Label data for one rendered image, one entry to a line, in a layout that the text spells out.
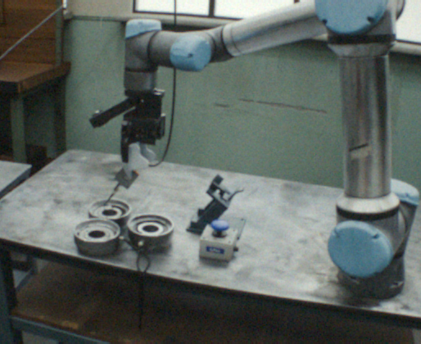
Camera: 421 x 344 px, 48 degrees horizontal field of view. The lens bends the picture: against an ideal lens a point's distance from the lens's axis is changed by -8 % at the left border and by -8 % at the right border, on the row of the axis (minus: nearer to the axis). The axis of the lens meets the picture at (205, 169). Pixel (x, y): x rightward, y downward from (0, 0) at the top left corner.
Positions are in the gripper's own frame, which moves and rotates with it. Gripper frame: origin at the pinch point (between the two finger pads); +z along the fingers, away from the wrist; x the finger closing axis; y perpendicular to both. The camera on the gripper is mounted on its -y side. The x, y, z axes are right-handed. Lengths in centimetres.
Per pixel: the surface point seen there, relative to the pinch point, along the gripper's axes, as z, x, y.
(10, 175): 25, 36, -60
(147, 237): 9.6, -11.6, 8.3
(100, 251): 11.4, -17.7, -0.3
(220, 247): 9.9, -9.9, 24.2
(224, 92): 16, 155, -5
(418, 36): -26, 162, 92
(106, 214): 11.5, -1.2, -5.7
